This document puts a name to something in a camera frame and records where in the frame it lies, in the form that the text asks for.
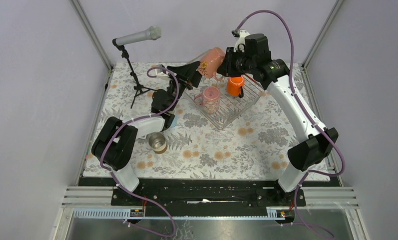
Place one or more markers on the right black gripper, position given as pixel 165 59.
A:
pixel 226 68

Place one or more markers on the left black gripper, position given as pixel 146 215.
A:
pixel 188 74

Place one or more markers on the orange mug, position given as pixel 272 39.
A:
pixel 235 86

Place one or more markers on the black microphone tripod stand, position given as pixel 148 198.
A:
pixel 139 88

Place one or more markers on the wire dish rack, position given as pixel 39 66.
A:
pixel 230 107

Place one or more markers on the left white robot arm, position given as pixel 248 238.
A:
pixel 115 142

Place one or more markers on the pink floral mug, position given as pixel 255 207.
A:
pixel 209 99

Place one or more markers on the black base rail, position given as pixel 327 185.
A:
pixel 208 198

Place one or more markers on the floral table mat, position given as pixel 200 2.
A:
pixel 254 146

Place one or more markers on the light blue mug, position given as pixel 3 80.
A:
pixel 174 121

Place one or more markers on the pink textured mug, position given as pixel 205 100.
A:
pixel 210 62

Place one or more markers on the grey microphone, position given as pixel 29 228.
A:
pixel 151 34

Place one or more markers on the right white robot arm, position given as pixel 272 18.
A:
pixel 315 140

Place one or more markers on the cream brown-banded cup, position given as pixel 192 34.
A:
pixel 157 142

